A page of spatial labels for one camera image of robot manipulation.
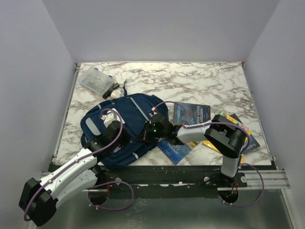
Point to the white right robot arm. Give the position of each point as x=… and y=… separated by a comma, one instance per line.
x=229, y=139

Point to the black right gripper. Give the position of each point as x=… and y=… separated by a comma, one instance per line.
x=147, y=131

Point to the blue picture book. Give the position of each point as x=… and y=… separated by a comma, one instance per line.
x=253, y=145

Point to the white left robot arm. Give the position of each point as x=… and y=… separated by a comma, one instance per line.
x=40, y=198

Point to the white cylindrical object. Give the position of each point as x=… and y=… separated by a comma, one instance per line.
x=116, y=94

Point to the navy blue student backpack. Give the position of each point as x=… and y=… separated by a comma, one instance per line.
x=134, y=110

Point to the Nineteen Eighty-Four book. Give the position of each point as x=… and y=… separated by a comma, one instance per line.
x=192, y=113

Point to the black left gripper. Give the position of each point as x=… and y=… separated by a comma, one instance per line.
x=126, y=138

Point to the Animal Farm book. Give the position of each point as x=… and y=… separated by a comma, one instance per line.
x=176, y=152

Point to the yellow notebook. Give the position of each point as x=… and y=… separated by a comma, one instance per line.
x=210, y=145

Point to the purple highlighter marker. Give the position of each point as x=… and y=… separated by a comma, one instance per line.
x=117, y=149

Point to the black mounting base plate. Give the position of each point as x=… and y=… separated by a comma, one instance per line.
x=126, y=191

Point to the colourful children's book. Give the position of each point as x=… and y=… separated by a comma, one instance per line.
x=235, y=121

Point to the aluminium extrusion rail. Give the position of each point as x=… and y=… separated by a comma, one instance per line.
x=206, y=177

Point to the clear plastic organiser box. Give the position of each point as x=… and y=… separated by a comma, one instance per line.
x=98, y=82

